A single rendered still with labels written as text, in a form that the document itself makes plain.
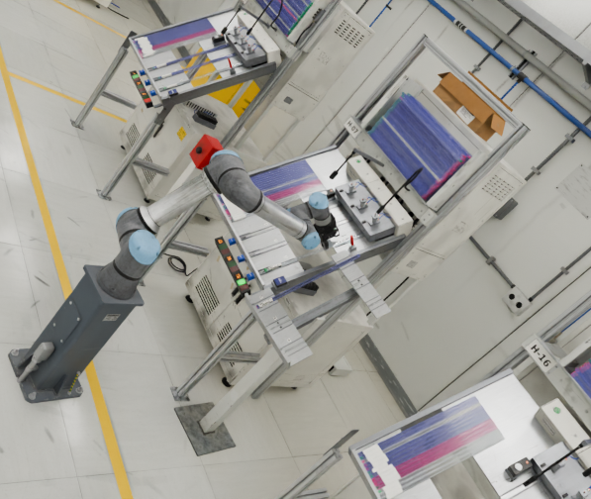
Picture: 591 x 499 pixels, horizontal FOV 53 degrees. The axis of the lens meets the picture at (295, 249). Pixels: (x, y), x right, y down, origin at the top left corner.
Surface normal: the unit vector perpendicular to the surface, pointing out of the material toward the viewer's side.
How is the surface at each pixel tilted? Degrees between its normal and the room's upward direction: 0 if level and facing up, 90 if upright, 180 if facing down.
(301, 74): 90
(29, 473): 0
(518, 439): 45
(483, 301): 90
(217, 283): 90
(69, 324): 90
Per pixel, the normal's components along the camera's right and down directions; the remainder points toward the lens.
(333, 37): 0.43, 0.70
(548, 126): -0.65, -0.19
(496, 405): -0.01, -0.62
